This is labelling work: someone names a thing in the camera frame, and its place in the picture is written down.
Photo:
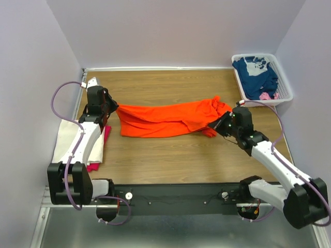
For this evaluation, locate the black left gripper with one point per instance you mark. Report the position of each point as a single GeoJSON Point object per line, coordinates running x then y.
{"type": "Point", "coordinates": [109, 104]}

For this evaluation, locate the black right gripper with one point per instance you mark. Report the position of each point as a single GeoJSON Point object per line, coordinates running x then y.
{"type": "Point", "coordinates": [223, 123]}

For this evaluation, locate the orange t-shirt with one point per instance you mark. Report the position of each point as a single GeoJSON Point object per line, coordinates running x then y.
{"type": "Point", "coordinates": [171, 120]}

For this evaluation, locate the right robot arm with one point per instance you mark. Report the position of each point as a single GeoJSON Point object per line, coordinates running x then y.
{"type": "Point", "coordinates": [302, 200]}

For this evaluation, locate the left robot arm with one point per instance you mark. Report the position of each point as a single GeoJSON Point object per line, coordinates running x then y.
{"type": "Point", "coordinates": [68, 179]}

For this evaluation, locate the magenta folded t-shirt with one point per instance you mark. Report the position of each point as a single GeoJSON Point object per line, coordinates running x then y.
{"type": "Point", "coordinates": [96, 156]}

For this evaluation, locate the white folded t-shirt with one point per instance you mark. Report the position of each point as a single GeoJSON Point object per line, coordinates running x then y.
{"type": "Point", "coordinates": [66, 139]}

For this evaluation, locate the pink garment in basket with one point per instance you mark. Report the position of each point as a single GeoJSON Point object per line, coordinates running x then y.
{"type": "Point", "coordinates": [266, 96]}

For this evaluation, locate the white plastic laundry basket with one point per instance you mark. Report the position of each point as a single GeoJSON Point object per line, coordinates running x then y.
{"type": "Point", "coordinates": [284, 90]}

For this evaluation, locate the navy blue printed t-shirt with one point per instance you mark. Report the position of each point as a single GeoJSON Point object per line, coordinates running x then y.
{"type": "Point", "coordinates": [256, 76]}

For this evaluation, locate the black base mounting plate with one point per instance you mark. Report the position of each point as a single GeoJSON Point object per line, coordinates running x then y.
{"type": "Point", "coordinates": [180, 199]}

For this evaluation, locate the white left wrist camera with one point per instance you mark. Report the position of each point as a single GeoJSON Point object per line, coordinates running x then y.
{"type": "Point", "coordinates": [90, 83]}

